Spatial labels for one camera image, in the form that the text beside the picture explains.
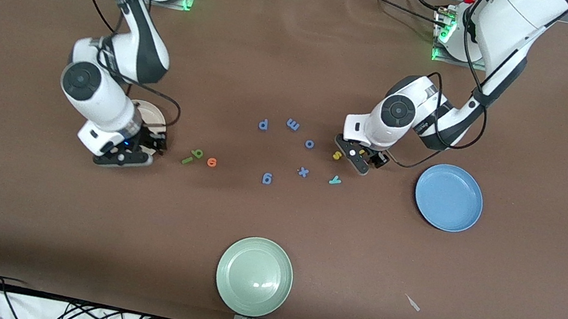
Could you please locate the blue foam letter m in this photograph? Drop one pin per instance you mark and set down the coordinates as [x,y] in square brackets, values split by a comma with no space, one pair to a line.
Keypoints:
[293,124]

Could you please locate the blue foam letter p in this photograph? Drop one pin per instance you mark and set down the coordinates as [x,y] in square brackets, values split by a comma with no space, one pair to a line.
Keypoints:
[263,124]

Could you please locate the brown table cover sheet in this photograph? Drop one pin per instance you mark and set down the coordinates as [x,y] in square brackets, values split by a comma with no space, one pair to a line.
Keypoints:
[300,69]

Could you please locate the green foam letter b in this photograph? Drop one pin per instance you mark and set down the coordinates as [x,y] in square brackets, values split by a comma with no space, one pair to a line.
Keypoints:
[197,153]

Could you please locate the blue plate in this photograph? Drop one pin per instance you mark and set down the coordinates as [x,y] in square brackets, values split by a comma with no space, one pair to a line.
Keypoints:
[449,198]

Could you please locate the blue foam letter o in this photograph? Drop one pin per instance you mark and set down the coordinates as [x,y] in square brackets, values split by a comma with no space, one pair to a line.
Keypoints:
[306,143]

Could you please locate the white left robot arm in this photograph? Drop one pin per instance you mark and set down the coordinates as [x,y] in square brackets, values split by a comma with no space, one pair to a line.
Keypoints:
[519,20]

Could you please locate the green foam letter l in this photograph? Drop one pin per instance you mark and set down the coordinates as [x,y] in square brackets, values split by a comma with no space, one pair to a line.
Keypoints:
[187,160]

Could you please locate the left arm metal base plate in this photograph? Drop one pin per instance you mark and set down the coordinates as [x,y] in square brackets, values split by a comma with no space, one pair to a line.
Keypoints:
[442,59]

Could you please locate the blue foam letter x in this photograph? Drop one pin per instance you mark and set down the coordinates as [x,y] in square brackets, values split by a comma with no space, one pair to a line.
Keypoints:
[303,172]

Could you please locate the blue foam letter g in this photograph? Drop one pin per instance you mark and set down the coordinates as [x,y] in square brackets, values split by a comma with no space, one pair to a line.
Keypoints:
[267,178]

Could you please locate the small whitish tape scrap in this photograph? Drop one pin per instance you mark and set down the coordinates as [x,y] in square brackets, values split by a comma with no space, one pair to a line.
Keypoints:
[413,303]

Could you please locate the pale green plate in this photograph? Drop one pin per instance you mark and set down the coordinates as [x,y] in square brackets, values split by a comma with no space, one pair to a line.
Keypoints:
[254,276]

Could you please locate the beige brown plate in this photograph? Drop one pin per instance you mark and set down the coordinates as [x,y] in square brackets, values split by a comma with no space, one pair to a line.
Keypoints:
[152,114]

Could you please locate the yellow foam letter s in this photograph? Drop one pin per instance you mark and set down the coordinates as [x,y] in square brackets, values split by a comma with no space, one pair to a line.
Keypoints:
[337,155]

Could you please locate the teal foam letter y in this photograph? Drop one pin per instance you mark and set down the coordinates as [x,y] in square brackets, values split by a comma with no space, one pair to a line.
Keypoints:
[335,180]

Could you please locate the orange foam letter e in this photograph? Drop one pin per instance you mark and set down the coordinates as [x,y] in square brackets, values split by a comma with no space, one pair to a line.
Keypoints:
[211,162]

